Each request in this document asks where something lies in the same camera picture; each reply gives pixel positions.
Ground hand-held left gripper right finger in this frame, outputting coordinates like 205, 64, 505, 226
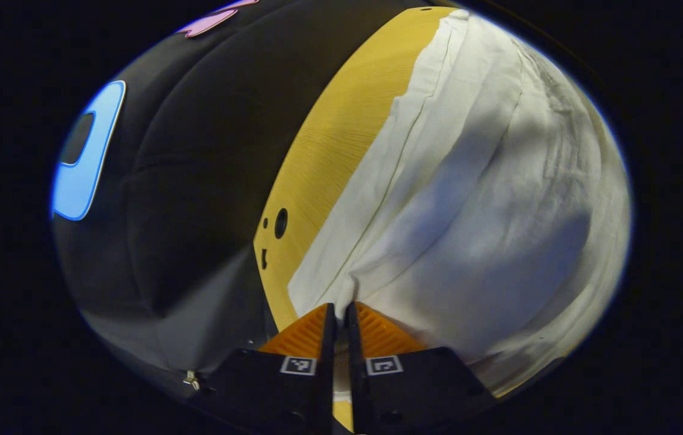
345, 301, 499, 435

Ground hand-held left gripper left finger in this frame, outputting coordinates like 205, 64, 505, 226
187, 302, 337, 435

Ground white jeans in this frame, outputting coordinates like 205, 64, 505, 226
287, 9, 632, 402

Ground black backdrop cloth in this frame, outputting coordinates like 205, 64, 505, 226
51, 0, 439, 399

